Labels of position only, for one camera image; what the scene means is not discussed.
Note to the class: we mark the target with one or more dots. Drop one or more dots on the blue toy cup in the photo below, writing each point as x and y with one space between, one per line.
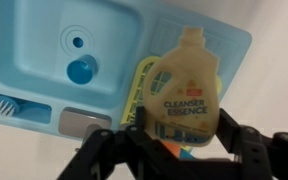
80 71

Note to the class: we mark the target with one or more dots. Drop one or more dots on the yellow-green toy dish rack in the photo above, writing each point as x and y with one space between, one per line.
135 90

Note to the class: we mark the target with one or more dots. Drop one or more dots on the blue toy scrub brush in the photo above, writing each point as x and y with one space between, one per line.
20 110

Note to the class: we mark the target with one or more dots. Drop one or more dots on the grey toy faucet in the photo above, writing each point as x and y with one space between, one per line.
77 121

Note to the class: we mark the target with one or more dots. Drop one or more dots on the cream toy cleanser bottle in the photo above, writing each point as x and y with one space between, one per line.
184 90

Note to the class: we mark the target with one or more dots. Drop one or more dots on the blue toy sink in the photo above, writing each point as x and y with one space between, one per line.
34 50

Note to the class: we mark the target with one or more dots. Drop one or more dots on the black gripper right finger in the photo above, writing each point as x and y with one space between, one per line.
264 156

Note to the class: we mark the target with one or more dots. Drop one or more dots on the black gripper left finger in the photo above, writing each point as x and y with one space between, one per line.
130 156

